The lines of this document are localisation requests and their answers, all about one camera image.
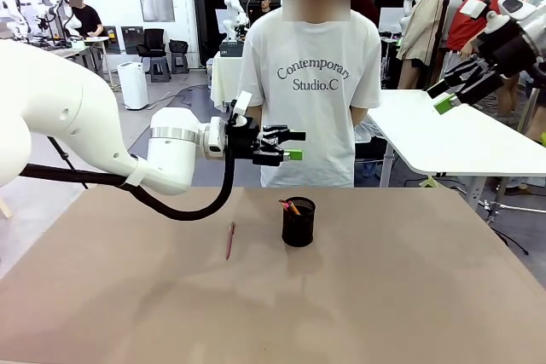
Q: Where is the black floor cable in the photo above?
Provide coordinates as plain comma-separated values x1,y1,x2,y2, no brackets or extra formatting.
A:
146,84,214,110

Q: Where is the maroon pen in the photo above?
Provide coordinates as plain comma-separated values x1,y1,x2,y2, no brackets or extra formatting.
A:
224,221,237,261

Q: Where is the metal light stand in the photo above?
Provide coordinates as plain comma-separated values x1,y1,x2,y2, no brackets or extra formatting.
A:
479,176,546,225

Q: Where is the black box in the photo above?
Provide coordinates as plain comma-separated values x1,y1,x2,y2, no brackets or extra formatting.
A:
218,39,246,59

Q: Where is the metal workbench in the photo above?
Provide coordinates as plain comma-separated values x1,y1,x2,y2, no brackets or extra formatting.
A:
49,35,114,84

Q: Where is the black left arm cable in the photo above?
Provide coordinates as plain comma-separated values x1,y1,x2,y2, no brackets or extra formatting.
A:
18,147,236,222

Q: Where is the person in white T-shirt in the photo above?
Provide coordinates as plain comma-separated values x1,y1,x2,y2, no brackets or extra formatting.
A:
236,0,382,188

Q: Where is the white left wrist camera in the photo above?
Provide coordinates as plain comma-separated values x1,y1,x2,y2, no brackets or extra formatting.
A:
231,90,253,127

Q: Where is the man in black shirt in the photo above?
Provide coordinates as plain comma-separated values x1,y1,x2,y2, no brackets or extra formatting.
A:
67,0,105,38

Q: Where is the table with white cloth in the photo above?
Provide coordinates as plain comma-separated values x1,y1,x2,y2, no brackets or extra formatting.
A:
209,50,249,112

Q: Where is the black stool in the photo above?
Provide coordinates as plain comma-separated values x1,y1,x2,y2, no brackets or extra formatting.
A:
168,39,190,76

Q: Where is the person in red shirt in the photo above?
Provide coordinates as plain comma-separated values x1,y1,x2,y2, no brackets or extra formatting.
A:
444,0,507,53

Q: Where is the grey framed board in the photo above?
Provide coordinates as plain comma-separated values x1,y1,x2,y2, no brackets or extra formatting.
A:
120,25,145,56

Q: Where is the black tripod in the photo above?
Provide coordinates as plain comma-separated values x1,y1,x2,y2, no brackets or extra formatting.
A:
46,136,90,191

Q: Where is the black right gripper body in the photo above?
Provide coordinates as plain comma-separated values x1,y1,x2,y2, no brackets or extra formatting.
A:
472,21,535,80

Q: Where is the grey stool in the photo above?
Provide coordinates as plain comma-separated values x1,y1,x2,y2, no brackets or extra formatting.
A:
148,58,173,84

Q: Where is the black office chair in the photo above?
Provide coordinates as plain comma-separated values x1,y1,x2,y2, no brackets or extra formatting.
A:
136,28,169,72

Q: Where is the white folding table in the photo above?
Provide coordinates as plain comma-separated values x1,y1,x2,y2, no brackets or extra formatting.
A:
365,88,546,212

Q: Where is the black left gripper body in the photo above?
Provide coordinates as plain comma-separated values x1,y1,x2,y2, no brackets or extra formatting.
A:
224,114,263,165

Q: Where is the black mesh pen holder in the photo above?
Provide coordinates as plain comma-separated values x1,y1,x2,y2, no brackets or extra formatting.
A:
281,196,317,249

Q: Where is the white air purifier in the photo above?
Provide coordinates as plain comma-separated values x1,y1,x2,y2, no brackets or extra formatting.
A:
117,61,150,112

